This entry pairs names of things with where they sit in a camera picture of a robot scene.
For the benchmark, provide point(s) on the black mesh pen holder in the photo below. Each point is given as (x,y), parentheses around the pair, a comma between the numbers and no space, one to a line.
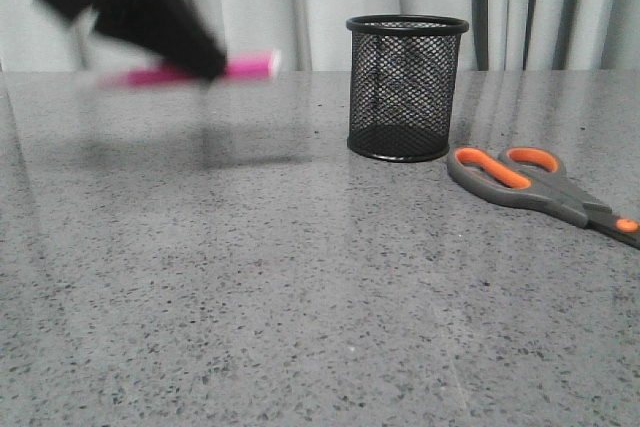
(402,84)

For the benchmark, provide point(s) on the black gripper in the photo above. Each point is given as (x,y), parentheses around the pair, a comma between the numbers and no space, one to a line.
(167,28)

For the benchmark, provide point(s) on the pink highlighter pen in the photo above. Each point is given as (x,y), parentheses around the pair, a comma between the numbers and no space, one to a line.
(251,66)

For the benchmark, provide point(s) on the grey orange scissors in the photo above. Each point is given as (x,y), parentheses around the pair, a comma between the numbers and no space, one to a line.
(536,179)

